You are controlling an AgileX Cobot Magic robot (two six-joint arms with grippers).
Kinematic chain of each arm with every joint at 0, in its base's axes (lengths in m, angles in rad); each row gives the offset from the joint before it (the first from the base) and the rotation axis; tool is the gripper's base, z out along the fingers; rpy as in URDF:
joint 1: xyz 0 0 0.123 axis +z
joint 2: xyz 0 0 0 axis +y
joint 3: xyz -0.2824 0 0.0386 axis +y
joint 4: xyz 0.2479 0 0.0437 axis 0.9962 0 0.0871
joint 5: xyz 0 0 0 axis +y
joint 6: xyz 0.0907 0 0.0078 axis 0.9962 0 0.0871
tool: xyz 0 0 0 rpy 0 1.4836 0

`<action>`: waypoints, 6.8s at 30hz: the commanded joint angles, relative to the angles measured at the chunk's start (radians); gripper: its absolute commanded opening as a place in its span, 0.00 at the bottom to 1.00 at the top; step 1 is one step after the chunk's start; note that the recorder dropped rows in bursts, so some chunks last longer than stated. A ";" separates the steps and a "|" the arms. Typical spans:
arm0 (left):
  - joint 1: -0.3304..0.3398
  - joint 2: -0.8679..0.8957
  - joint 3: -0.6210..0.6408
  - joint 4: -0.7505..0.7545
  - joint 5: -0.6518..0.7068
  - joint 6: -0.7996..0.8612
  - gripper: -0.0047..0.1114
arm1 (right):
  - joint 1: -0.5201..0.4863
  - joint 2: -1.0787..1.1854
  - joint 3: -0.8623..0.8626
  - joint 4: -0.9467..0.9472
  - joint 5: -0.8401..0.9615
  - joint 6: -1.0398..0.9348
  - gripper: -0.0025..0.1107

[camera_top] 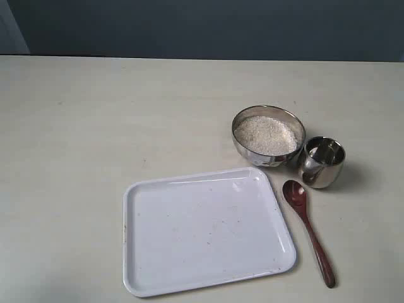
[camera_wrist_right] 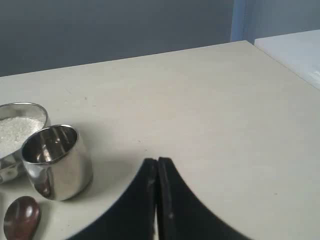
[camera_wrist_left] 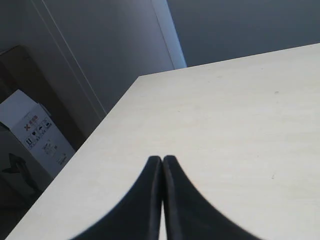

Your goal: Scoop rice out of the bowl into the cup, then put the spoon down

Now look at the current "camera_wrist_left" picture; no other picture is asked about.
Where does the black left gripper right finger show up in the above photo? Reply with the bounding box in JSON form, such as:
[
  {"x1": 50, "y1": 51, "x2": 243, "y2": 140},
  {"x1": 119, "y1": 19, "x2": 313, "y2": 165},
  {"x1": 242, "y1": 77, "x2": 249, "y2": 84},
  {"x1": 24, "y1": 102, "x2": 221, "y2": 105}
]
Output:
[{"x1": 163, "y1": 155, "x2": 251, "y2": 240}]

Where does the white cardboard box with labels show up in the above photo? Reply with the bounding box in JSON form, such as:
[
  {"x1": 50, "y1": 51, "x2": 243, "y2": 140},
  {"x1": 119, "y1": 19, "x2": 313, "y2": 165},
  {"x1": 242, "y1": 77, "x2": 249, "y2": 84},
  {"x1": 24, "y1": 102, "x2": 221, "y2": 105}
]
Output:
[{"x1": 0, "y1": 90, "x2": 75, "y2": 178}]

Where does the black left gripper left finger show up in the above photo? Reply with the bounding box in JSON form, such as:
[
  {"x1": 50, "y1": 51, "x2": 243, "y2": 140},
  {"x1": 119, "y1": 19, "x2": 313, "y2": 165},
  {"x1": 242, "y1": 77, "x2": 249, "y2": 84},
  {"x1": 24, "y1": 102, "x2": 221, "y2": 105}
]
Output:
[{"x1": 74, "y1": 156, "x2": 163, "y2": 240}]

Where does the brown cardboard box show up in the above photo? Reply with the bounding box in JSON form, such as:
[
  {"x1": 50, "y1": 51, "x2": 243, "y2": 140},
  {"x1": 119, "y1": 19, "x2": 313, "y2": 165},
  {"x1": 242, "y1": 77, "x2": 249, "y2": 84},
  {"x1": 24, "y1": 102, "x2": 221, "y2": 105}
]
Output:
[{"x1": 0, "y1": 45, "x2": 85, "y2": 151}]

